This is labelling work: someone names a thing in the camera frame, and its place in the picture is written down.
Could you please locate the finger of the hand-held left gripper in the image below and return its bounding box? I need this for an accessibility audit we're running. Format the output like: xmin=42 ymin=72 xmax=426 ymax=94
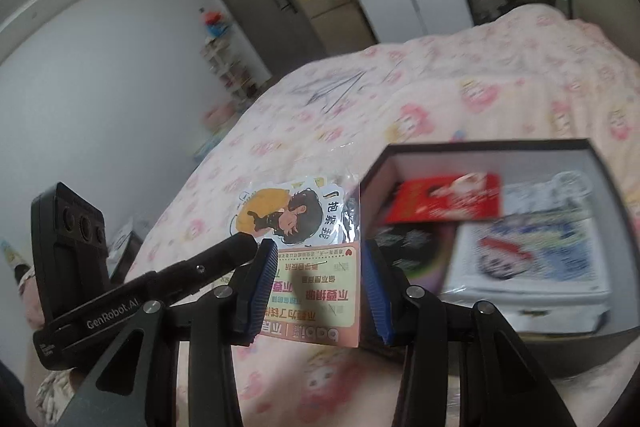
xmin=147 ymin=232 xmax=258 ymax=305

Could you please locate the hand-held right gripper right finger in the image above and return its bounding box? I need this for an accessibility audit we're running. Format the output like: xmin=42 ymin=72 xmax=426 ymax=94
xmin=362 ymin=239 xmax=581 ymax=427

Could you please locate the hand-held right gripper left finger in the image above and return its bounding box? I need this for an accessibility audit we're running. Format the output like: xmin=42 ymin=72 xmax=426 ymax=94
xmin=62 ymin=238 xmax=280 ymax=427

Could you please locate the cartoon sticker packet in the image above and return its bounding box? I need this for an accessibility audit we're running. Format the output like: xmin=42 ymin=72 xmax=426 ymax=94
xmin=230 ymin=142 xmax=363 ymax=348

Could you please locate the purple and black packet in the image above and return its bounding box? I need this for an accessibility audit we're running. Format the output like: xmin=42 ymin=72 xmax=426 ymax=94
xmin=372 ymin=222 xmax=456 ymax=295

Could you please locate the red printed packet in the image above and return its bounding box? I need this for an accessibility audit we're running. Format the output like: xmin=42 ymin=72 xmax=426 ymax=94
xmin=385 ymin=172 xmax=503 ymax=225

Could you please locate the dotted cartoon painting kit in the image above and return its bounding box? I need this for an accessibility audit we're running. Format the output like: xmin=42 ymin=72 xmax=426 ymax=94
xmin=445 ymin=212 xmax=611 ymax=333

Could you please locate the clear packet with blue rings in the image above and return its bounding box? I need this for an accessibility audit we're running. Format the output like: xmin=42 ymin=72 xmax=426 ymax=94
xmin=502 ymin=172 xmax=593 ymax=220

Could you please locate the black cardboard box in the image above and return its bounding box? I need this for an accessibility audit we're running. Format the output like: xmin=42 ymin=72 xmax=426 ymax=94
xmin=357 ymin=138 xmax=640 ymax=378

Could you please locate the white storage shelf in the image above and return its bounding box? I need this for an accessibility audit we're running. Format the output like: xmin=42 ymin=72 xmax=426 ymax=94
xmin=200 ymin=9 xmax=261 ymax=100

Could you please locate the pink cartoon printed blanket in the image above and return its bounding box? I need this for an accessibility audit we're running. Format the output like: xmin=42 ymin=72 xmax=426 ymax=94
xmin=22 ymin=4 xmax=640 ymax=427

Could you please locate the grey door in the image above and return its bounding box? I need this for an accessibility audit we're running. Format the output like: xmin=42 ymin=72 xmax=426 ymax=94
xmin=204 ymin=0 xmax=326 ymax=80

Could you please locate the wire clothes hanger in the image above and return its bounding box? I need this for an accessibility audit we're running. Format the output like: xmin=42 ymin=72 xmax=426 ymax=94
xmin=292 ymin=69 xmax=366 ymax=112

